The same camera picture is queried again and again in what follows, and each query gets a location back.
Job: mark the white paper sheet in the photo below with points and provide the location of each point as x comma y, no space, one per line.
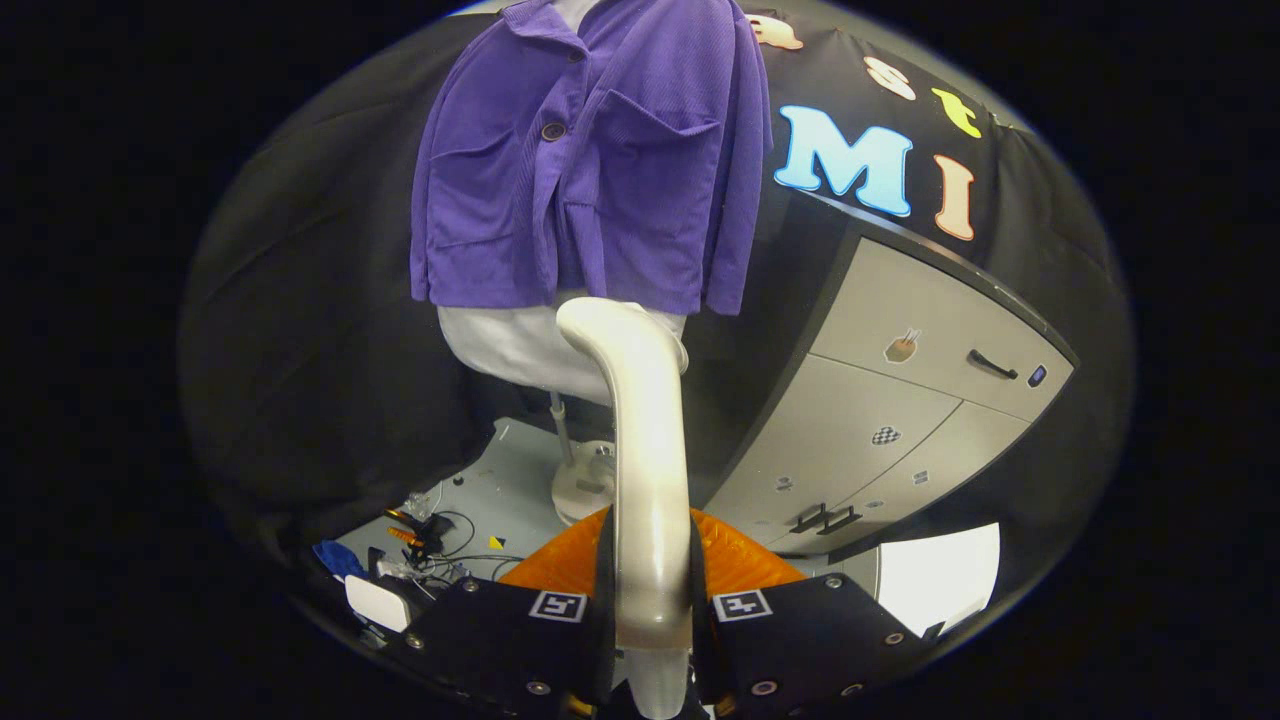
940,575

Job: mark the white rounded box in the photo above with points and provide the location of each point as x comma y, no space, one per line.
375,602

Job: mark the blue cloth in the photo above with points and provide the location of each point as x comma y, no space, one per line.
340,558

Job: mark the orange and black tool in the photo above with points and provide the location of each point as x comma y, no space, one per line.
415,535

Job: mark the grey cabinet with dark top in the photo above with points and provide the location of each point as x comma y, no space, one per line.
880,410

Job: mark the clear plastic wrapper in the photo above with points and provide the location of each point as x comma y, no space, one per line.
422,502

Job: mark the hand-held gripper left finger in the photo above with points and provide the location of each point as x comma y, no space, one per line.
510,640

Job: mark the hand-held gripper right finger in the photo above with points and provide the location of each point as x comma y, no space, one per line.
810,640

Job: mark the white mannequin torso with stand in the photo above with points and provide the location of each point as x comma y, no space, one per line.
510,345

